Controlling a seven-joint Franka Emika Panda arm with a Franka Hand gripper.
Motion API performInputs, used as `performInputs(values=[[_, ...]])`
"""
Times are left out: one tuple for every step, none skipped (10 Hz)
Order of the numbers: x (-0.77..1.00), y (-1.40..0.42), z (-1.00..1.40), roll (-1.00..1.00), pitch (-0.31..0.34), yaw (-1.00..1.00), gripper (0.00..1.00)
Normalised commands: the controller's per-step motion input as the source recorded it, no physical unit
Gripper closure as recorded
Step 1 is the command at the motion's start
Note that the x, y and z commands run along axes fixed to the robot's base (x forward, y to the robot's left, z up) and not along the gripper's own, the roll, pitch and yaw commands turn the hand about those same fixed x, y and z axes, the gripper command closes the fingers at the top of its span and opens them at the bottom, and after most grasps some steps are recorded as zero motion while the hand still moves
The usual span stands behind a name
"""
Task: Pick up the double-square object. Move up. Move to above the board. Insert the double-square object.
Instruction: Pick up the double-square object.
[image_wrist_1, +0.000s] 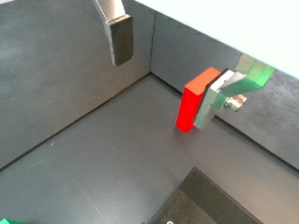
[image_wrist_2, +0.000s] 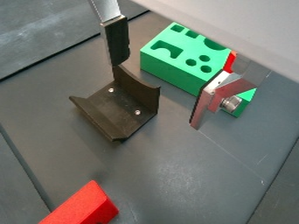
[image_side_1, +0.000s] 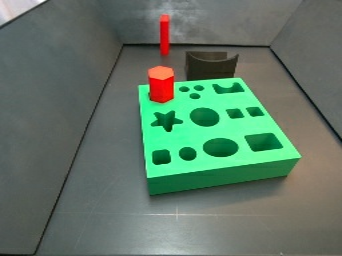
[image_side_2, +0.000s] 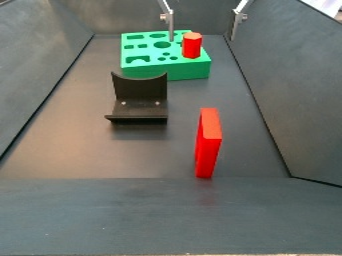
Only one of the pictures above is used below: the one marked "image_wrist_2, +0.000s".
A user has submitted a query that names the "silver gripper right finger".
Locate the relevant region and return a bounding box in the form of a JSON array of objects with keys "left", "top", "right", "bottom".
[{"left": 190, "top": 54, "right": 271, "bottom": 130}]

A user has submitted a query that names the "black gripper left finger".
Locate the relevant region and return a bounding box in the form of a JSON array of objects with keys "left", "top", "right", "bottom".
[{"left": 88, "top": 0, "right": 130, "bottom": 67}]

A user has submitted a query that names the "red double-square block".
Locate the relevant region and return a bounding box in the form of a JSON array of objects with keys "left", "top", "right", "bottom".
[{"left": 39, "top": 180, "right": 119, "bottom": 224}]

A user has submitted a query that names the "green shape-sorting board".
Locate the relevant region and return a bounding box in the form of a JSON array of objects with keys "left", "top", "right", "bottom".
[{"left": 139, "top": 22, "right": 258, "bottom": 118}]

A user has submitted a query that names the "red hexagonal prism peg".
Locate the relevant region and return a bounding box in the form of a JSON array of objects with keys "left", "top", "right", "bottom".
[{"left": 223, "top": 51, "right": 238, "bottom": 74}]

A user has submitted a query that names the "black curved holder stand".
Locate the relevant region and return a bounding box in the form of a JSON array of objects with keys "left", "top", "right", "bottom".
[{"left": 70, "top": 65, "right": 161, "bottom": 141}]

